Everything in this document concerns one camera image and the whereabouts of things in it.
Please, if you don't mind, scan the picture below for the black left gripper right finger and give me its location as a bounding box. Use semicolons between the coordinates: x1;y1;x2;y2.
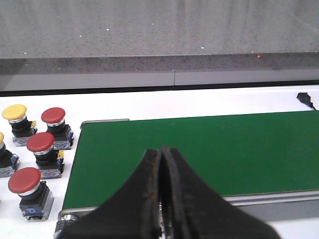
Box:
161;146;280;239

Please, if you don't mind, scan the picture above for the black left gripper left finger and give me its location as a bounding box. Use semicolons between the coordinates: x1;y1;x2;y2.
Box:
58;149;161;239

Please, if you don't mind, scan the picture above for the red push button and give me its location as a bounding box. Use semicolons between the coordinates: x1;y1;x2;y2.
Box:
41;107;74;150
8;167;54;220
26;132;64;179

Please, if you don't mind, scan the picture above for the green conveyor belt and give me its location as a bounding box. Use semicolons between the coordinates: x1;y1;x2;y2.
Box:
63;111;319;209

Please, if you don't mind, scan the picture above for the yellow push button middle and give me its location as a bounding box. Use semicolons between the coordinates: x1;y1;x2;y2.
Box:
0;132;19;178

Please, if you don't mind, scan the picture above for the yellow push button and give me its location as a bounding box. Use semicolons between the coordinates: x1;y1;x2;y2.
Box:
2;104;37;147
0;132;19;178

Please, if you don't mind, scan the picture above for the yellow push button far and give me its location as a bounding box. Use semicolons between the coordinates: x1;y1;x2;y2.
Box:
2;104;37;147

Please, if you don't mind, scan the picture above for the grey stone counter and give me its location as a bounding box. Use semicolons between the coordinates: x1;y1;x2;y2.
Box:
0;0;319;94

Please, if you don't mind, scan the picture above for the aluminium conveyor frame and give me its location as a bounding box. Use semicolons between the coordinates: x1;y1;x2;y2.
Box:
53;118;319;239

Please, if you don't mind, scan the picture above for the black cable connector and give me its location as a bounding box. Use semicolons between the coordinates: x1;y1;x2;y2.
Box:
297;92;316;110

